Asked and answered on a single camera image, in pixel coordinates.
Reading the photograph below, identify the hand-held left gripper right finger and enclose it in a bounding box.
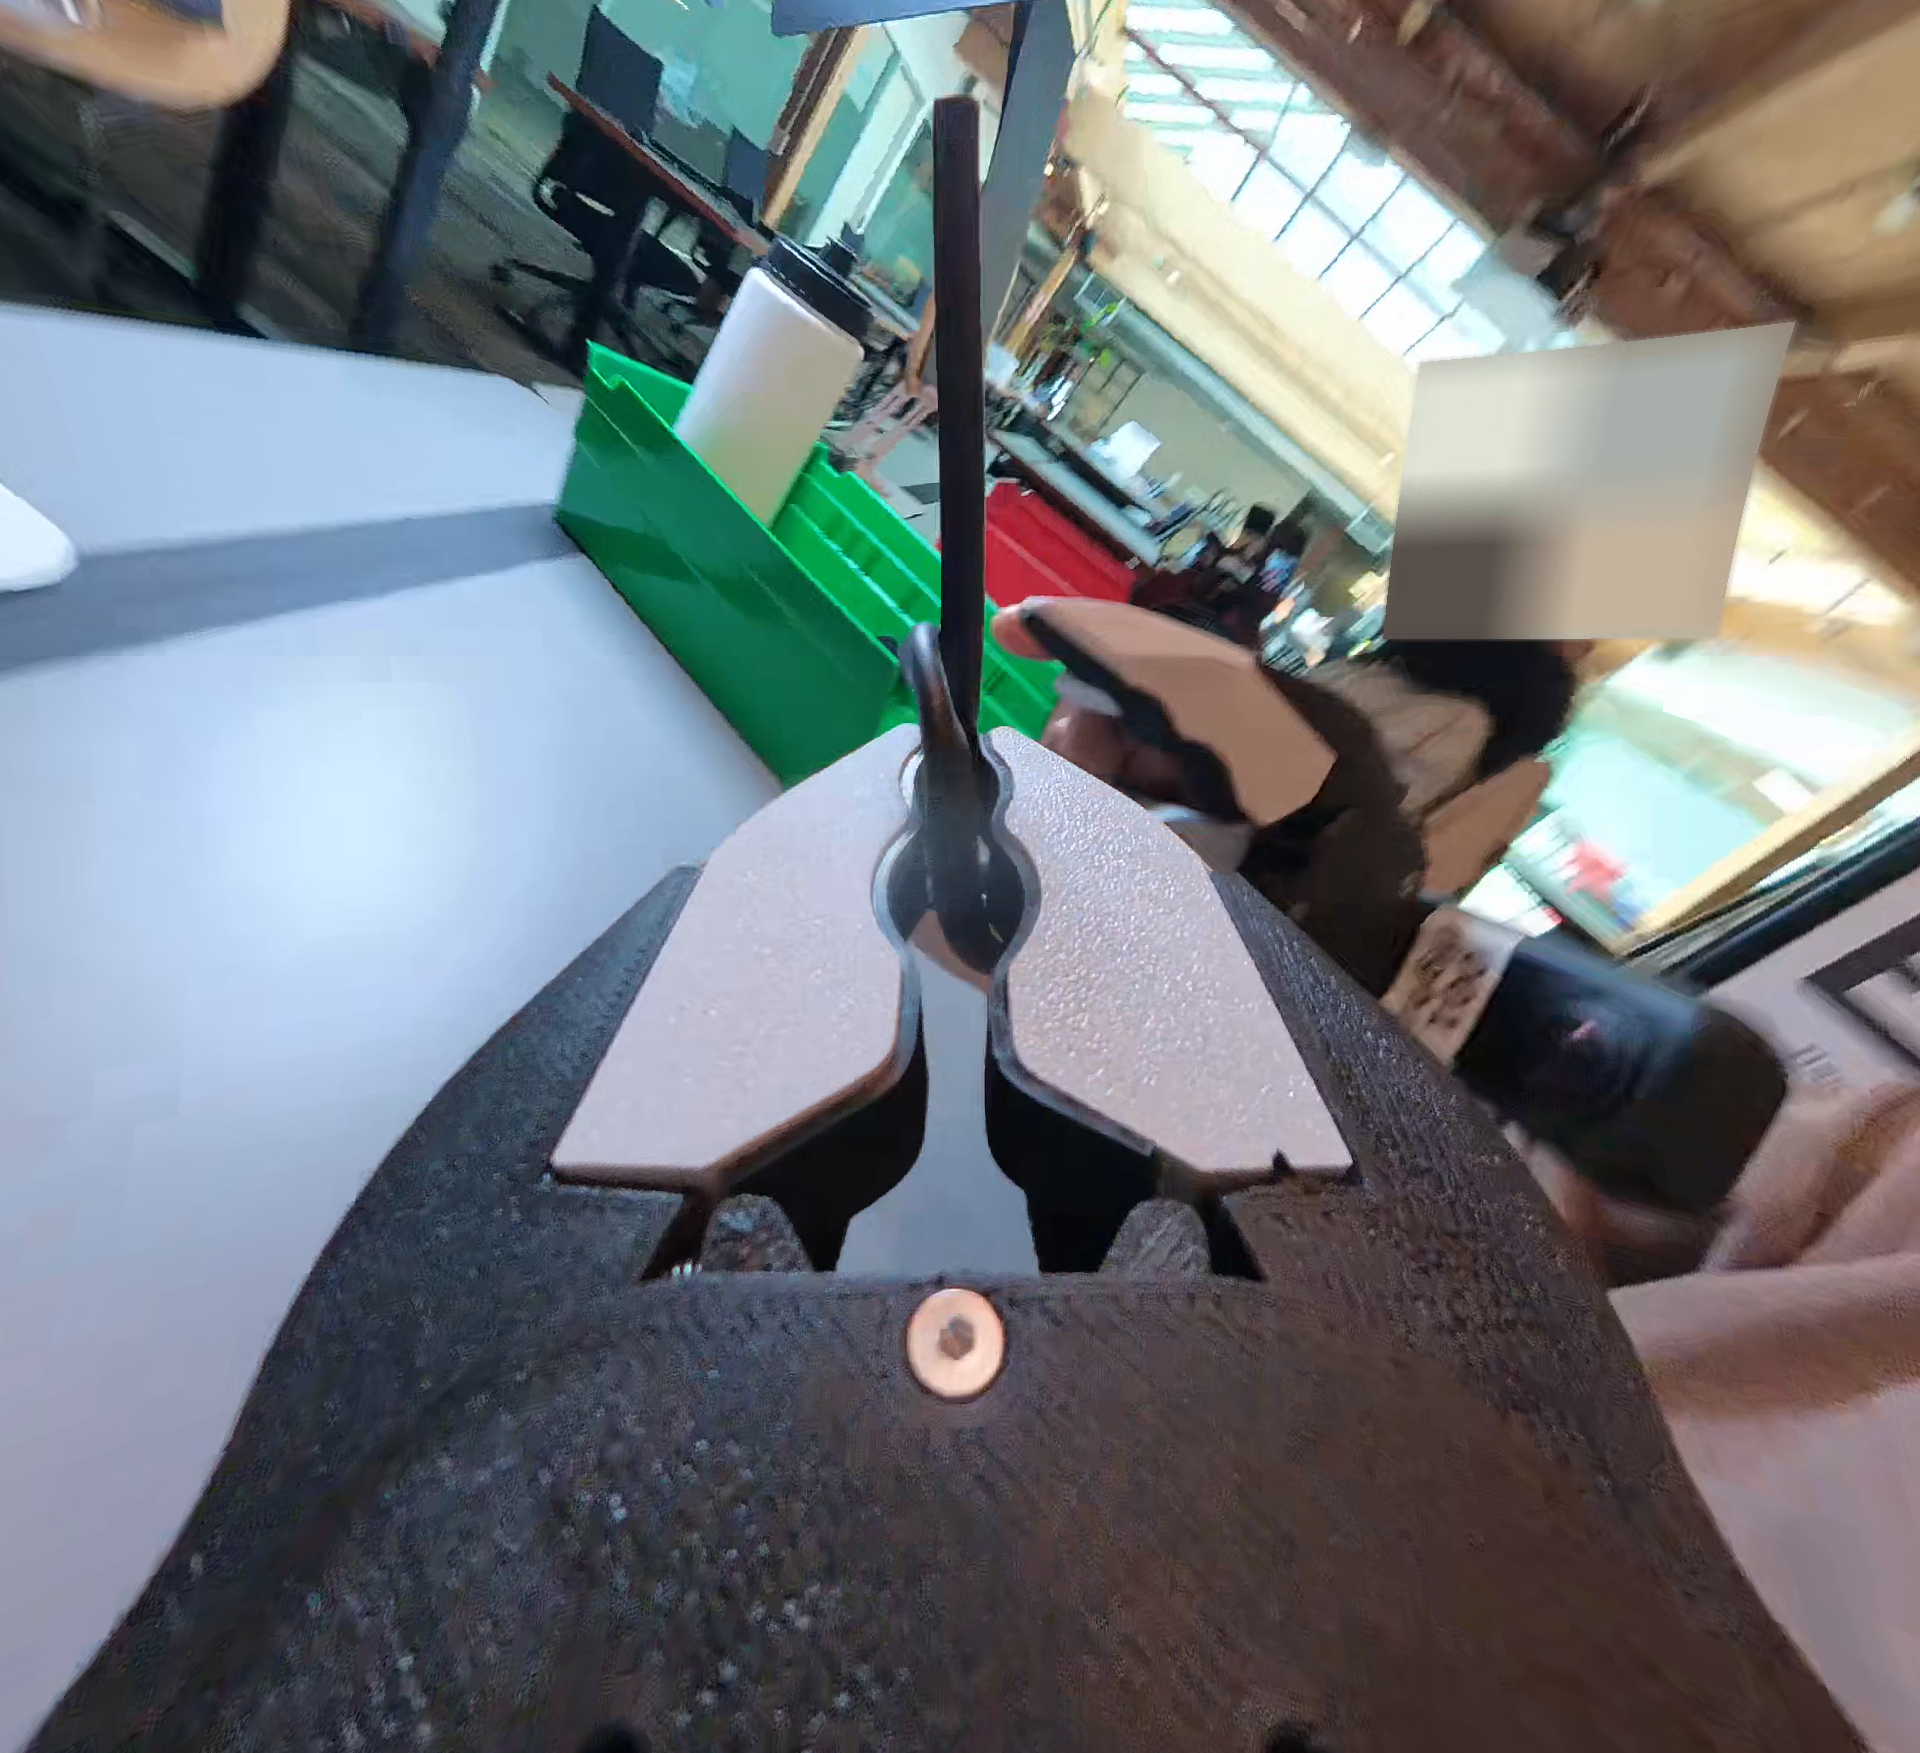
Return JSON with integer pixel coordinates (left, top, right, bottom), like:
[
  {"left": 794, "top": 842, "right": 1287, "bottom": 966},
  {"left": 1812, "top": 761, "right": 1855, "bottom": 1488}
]
[{"left": 982, "top": 726, "right": 1357, "bottom": 1266}]

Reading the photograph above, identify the red open-front bin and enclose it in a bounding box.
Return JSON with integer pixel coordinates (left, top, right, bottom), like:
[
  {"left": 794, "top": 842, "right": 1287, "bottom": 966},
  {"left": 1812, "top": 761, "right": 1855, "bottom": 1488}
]
[{"left": 936, "top": 482, "right": 1135, "bottom": 605}]

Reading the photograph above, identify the black cable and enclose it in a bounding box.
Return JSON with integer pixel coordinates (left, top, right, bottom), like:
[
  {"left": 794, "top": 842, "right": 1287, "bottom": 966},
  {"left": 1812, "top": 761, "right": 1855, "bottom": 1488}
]
[{"left": 895, "top": 92, "right": 1037, "bottom": 975}]

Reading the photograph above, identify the white bottle with black cap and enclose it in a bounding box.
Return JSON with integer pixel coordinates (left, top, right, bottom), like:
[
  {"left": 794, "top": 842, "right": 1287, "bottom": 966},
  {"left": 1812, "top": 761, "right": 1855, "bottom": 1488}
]
[{"left": 674, "top": 235, "right": 875, "bottom": 528}]

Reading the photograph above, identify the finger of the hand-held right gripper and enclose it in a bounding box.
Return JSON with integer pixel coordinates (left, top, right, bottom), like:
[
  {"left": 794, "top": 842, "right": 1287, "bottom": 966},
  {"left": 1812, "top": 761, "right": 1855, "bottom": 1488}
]
[
  {"left": 1040, "top": 667, "right": 1255, "bottom": 872},
  {"left": 999, "top": 593, "right": 1339, "bottom": 827}
]

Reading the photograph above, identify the black office chair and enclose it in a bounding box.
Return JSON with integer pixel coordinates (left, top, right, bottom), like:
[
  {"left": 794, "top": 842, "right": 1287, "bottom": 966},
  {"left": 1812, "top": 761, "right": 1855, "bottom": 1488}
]
[{"left": 495, "top": 6, "right": 707, "bottom": 330}]

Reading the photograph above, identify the black light stand pole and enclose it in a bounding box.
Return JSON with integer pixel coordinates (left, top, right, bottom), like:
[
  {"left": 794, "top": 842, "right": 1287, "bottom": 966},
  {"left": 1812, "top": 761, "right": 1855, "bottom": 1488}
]
[{"left": 351, "top": 0, "right": 549, "bottom": 353}]

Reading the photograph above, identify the dark top work table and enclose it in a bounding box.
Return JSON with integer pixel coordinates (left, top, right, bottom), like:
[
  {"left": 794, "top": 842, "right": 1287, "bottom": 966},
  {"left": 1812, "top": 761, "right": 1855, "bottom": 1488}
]
[{"left": 989, "top": 424, "right": 1185, "bottom": 555}]

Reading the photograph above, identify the framed poster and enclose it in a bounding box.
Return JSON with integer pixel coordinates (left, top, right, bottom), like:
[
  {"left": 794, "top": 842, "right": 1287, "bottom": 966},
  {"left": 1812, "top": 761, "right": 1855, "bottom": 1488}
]
[{"left": 1801, "top": 912, "right": 1920, "bottom": 1081}]

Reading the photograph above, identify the wooden top office desk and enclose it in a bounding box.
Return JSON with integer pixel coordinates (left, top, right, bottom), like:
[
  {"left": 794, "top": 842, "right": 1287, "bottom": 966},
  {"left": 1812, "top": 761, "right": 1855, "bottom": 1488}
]
[
  {"left": 196, "top": 0, "right": 452, "bottom": 330},
  {"left": 545, "top": 73, "right": 772, "bottom": 343}
]

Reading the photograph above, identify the dark tilted board on stand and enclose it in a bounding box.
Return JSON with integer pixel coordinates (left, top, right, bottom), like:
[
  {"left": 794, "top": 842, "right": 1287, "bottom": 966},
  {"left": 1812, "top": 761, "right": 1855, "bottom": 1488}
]
[{"left": 974, "top": 0, "right": 1081, "bottom": 297}]

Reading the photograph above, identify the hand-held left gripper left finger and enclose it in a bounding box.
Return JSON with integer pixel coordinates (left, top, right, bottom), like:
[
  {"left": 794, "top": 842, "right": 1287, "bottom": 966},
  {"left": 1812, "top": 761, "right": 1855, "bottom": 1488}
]
[{"left": 549, "top": 733, "right": 925, "bottom": 1266}]

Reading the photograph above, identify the green plastic bin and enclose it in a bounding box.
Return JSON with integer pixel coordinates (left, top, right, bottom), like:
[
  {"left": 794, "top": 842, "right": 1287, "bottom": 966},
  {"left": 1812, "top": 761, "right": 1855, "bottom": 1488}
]
[{"left": 553, "top": 343, "right": 1064, "bottom": 787}]

